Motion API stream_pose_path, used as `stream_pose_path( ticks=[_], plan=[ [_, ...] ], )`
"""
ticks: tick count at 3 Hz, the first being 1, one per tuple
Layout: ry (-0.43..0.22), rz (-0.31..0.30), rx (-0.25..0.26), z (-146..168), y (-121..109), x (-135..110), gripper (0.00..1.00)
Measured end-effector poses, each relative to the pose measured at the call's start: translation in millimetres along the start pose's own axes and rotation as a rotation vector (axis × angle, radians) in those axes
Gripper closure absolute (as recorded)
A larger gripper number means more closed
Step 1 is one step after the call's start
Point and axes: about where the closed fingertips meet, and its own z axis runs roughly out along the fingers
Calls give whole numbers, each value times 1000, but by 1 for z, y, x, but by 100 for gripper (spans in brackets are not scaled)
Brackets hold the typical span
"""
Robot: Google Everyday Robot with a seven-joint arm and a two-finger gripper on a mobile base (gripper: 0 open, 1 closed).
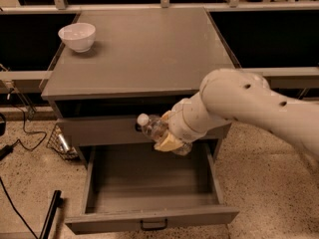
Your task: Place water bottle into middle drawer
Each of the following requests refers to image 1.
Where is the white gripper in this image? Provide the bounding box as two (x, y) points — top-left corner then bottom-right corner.
(154, 99), (207, 151)

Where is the clear plastic water bottle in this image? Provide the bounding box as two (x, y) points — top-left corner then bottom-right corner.
(137, 114), (192, 156)

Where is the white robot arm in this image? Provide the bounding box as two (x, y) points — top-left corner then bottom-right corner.
(155, 69), (319, 157)

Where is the open grey middle drawer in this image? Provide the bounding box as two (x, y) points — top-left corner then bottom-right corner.
(65, 139), (238, 235)

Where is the grey drawer cabinet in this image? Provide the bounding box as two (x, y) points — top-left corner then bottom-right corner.
(42, 8), (234, 162)

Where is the grey upper drawer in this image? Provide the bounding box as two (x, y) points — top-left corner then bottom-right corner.
(57, 110), (236, 147)

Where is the white ceramic bowl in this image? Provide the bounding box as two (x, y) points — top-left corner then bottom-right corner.
(58, 23), (96, 53)

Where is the black left base leg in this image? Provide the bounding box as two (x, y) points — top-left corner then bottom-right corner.
(39, 190), (63, 239)

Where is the wire mesh basket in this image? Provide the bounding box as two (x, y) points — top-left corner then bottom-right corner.
(47, 124), (79, 161)

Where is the black cable on floor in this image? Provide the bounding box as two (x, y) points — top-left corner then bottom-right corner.
(0, 87), (48, 239)

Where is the metal railing frame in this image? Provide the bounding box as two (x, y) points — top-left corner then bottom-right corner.
(1, 0), (318, 93)

